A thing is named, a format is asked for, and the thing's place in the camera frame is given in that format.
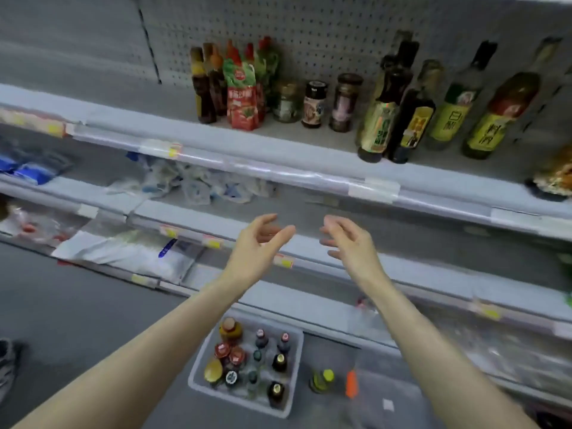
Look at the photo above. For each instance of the grey floor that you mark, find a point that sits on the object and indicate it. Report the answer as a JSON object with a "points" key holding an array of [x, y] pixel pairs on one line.
{"points": [[71, 317]]}

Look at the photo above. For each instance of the green-label oyster sauce bottle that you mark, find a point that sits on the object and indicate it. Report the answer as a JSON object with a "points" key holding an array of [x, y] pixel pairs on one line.
{"points": [[322, 380]]}

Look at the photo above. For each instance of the person's right forearm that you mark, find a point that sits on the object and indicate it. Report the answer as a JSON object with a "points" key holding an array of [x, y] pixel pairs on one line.
{"points": [[447, 371]]}

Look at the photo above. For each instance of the dark-lidded glass jar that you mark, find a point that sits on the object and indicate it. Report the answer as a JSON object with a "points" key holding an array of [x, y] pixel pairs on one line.
{"points": [[313, 104]]}

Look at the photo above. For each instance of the brown jar dark lid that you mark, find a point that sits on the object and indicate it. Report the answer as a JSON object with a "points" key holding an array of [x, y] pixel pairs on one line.
{"points": [[346, 102]]}

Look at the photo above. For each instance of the person's right hand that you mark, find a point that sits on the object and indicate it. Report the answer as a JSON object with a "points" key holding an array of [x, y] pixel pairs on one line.
{"points": [[357, 254]]}

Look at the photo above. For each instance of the blue white plastic bags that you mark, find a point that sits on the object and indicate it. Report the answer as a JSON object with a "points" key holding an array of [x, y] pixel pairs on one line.
{"points": [[188, 181]]}

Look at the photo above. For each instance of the white metal store shelving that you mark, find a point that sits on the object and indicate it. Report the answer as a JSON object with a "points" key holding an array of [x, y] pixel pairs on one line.
{"points": [[89, 31]]}

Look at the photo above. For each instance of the blue plastic packets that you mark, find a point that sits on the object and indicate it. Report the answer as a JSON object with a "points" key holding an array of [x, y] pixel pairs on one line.
{"points": [[31, 165]]}

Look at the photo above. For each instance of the person's left forearm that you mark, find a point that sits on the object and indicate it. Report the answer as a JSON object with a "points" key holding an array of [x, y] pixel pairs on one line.
{"points": [[134, 371]]}

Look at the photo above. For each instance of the grey white shoe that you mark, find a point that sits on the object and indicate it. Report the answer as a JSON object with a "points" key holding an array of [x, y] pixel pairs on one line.
{"points": [[5, 371]]}

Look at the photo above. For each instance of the glass jar tan lid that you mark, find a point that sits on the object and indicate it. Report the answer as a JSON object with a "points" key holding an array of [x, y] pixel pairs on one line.
{"points": [[287, 102]]}

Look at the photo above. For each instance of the white plastic packets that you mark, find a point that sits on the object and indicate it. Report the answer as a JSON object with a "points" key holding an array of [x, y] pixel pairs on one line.
{"points": [[134, 253]]}

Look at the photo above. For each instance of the person's left hand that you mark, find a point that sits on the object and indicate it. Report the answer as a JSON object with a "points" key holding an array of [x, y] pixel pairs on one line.
{"points": [[255, 254]]}

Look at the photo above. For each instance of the clear packets red contents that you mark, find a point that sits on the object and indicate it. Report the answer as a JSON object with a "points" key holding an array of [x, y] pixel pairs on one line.
{"points": [[40, 226]]}

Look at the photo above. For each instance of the amber bottle yellow red label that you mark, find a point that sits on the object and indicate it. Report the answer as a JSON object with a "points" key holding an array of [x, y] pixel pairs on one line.
{"points": [[500, 116]]}

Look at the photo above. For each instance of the small dark bottle yellow cap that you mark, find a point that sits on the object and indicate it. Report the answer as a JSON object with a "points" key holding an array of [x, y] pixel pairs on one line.
{"points": [[203, 93], [219, 85]]}

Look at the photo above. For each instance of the pack of clear empty bottles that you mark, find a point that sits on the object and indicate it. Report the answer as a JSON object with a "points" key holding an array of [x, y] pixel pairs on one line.
{"points": [[518, 353]]}

